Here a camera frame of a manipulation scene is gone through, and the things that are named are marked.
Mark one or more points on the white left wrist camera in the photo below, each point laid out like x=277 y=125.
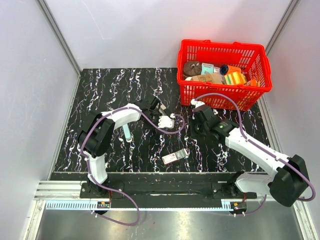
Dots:
x=166 y=121

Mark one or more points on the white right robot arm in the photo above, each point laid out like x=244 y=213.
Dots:
x=285 y=178

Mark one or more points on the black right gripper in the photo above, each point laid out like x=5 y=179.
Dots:
x=194 y=120

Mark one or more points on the orange packet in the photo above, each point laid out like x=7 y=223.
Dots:
x=253 y=83

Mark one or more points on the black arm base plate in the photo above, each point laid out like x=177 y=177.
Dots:
x=195 y=184

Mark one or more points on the teal white small box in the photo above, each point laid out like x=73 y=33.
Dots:
x=207 y=68

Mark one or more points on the red plastic shopping basket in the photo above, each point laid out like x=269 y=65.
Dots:
x=251 y=58

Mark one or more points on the aluminium frame rail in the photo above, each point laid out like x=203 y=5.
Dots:
x=74 y=195

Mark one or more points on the black marble pattern mat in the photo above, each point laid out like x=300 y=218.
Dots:
x=105 y=89

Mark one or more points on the cream metal stapler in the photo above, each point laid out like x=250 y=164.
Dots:
x=162 y=107

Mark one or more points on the brown cardboard box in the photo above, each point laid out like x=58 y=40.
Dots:
x=212 y=78

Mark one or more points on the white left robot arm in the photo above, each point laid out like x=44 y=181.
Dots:
x=97 y=130

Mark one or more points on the blue cap bottle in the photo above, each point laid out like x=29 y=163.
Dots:
x=228 y=69

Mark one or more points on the brown round bun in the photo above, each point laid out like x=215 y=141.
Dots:
x=192 y=68

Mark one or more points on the green yellow striped box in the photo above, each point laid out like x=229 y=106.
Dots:
x=235 y=78

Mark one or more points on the red staple box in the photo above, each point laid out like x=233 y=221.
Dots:
x=173 y=157

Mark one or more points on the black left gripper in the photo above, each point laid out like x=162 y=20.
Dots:
x=157 y=116

